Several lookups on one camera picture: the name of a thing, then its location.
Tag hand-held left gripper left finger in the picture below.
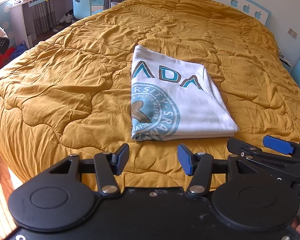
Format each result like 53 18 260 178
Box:
49 143 130 196

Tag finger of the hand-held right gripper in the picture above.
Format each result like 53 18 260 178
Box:
227 137 300 171
263 135 300 157

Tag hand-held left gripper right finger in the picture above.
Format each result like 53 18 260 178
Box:
177 144 256 197

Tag white printed sweatshirt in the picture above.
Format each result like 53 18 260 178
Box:
130 44 241 143

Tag white sneaker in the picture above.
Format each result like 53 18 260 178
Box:
277 48 294 68

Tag mustard yellow quilt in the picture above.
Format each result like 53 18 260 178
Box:
0 0 300 193

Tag blue fabric bag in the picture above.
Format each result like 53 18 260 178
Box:
11 43 28 61

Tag white shoes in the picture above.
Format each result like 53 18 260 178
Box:
58 9 76 25

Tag red fabric bag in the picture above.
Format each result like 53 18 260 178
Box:
0 46 16 72

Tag curved study desk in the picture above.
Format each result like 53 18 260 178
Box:
9 0 113 43

